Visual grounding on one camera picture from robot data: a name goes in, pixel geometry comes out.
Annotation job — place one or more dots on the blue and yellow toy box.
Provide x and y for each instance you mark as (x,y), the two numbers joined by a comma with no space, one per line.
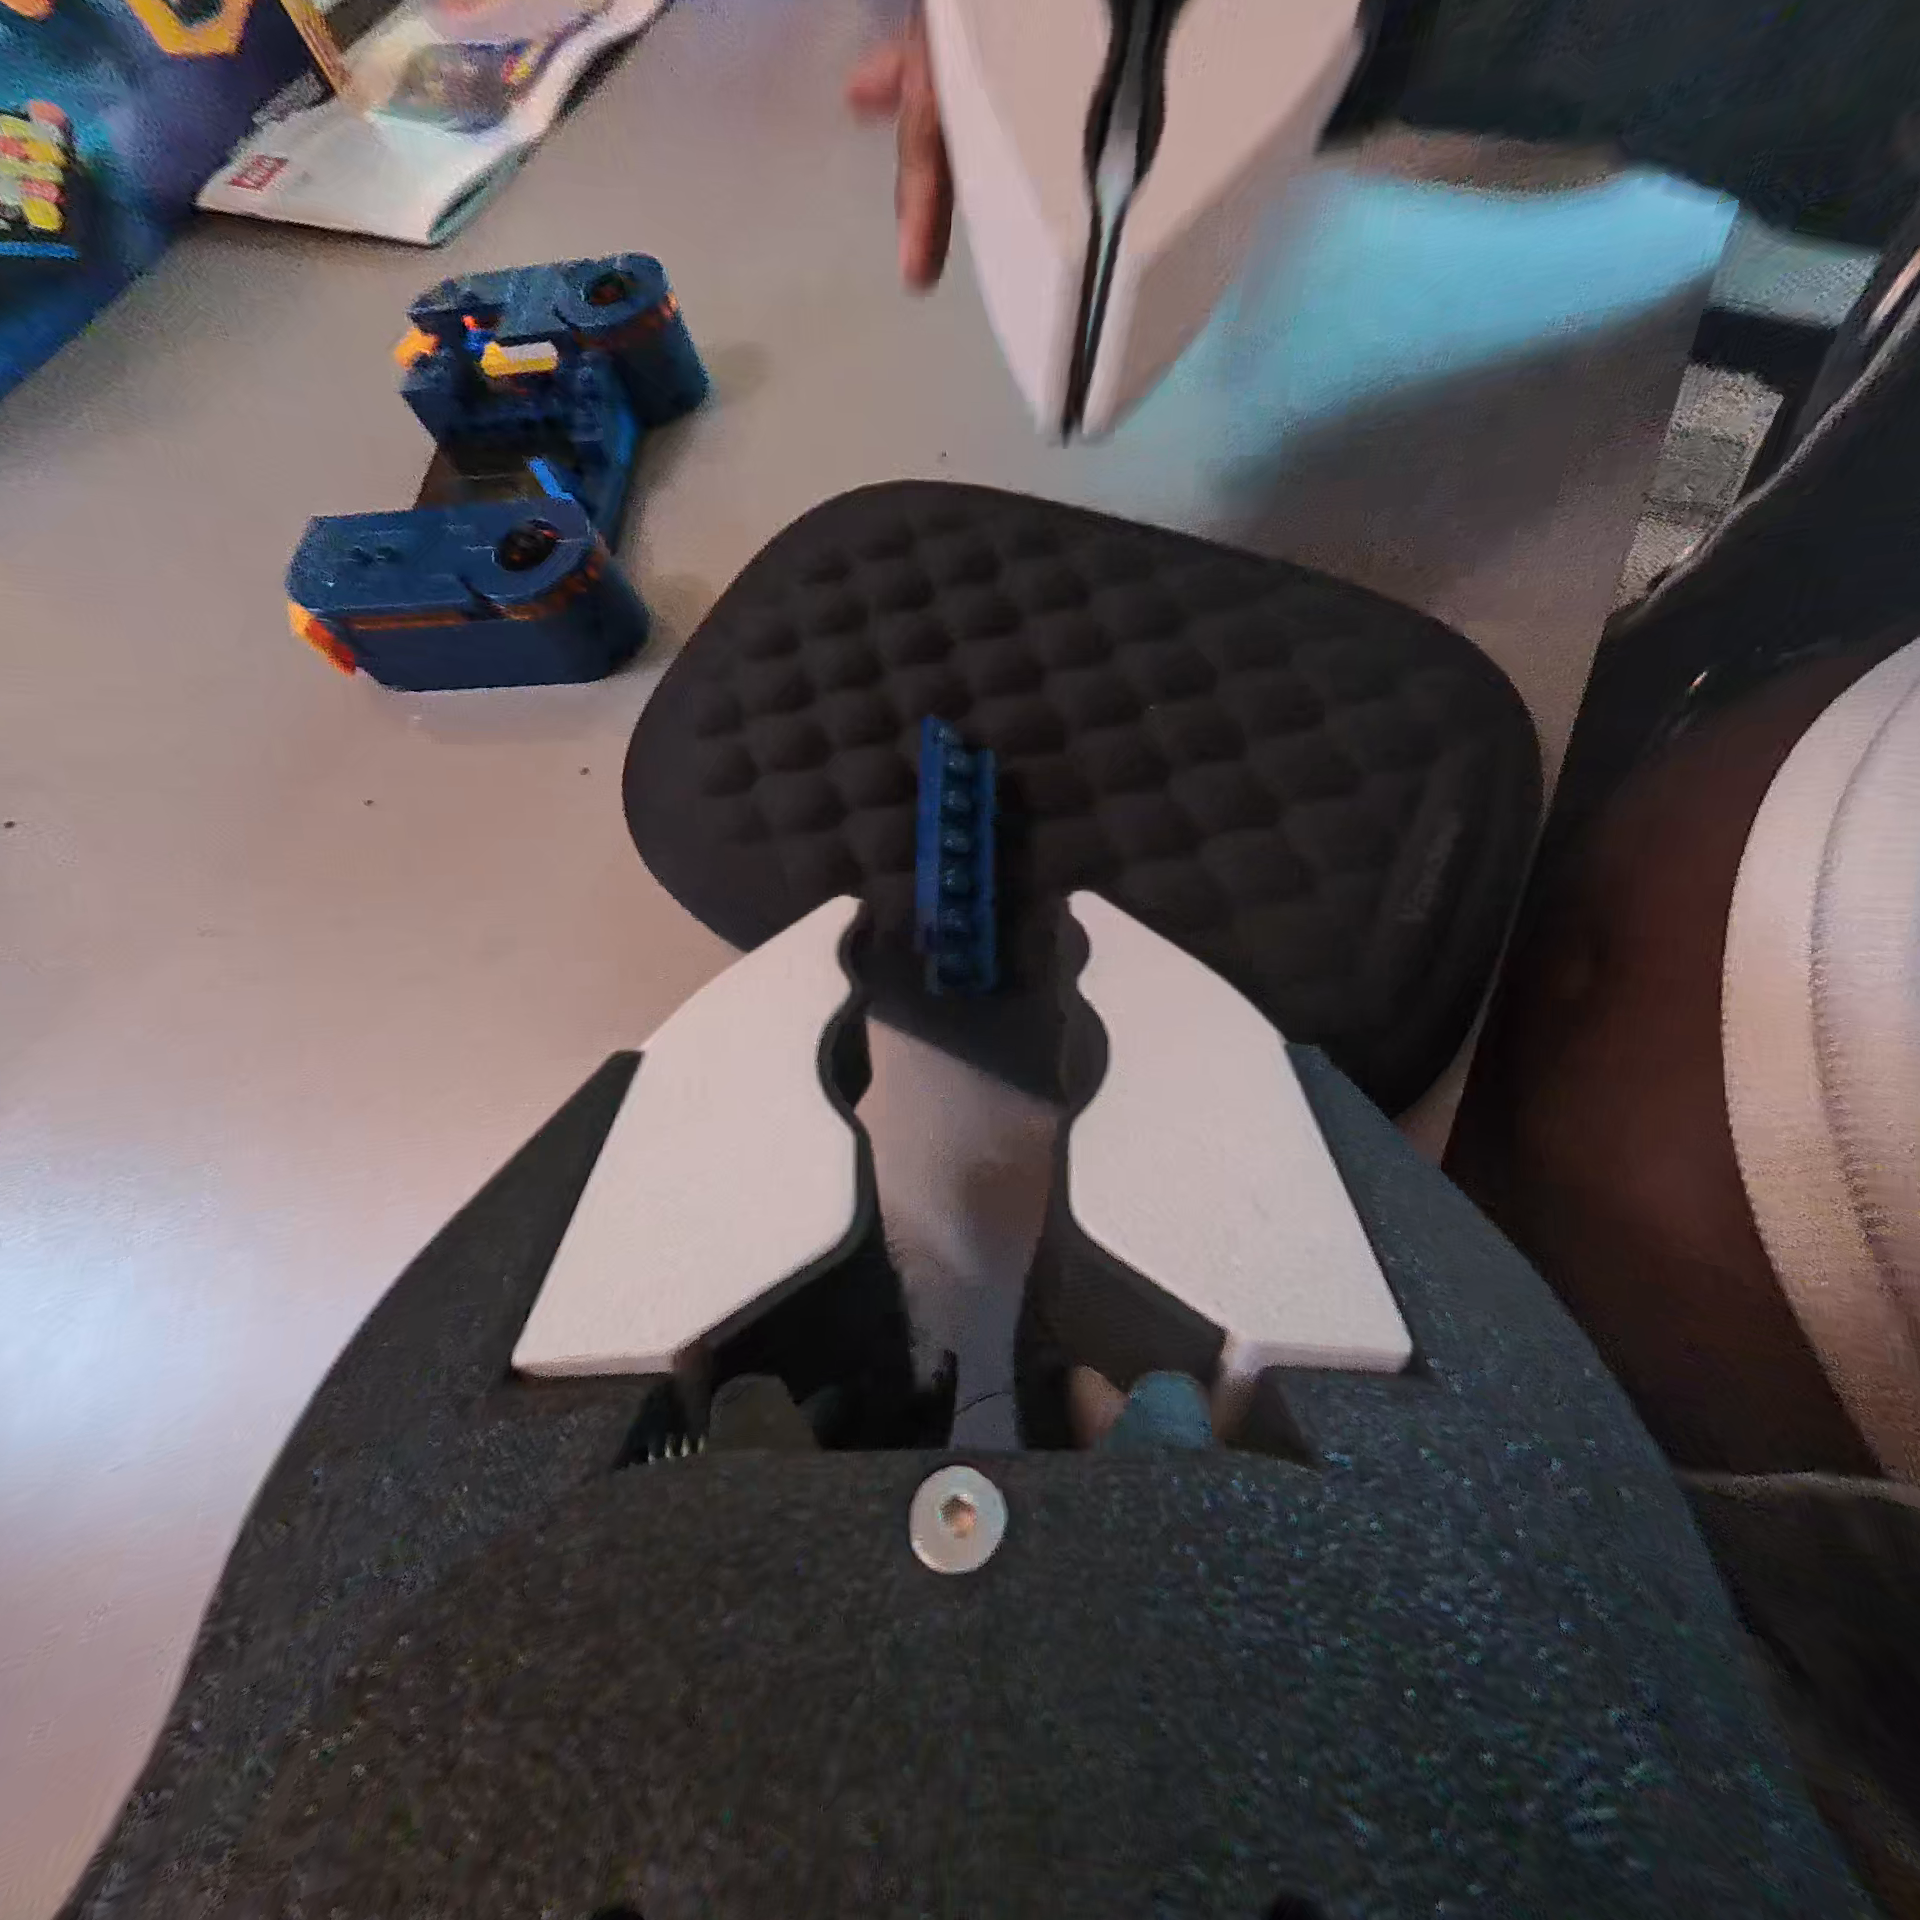
(89,182)

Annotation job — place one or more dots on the blue brick bar orange ends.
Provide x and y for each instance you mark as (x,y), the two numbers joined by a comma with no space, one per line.
(960,856)

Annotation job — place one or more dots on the instruction booklet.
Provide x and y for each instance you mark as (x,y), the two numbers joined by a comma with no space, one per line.
(421,149)

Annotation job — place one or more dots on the large black cushioned pad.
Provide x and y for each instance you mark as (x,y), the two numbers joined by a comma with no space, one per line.
(1200,750)

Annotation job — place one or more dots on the blue brick-built game console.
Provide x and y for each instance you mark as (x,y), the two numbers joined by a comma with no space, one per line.
(480,600)

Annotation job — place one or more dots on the person's right hand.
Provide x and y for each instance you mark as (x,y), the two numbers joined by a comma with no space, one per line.
(917,165)

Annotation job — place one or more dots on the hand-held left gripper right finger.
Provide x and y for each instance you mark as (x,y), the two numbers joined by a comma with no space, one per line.
(1230,1184)

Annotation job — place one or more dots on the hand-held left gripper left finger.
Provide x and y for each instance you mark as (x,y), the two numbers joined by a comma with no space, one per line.
(721,1184)

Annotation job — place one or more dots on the white blue-printed shirt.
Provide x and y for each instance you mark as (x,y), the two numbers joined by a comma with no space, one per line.
(1830,1049)

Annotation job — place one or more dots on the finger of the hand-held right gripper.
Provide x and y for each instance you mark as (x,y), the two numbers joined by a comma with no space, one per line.
(1230,119)
(1020,149)

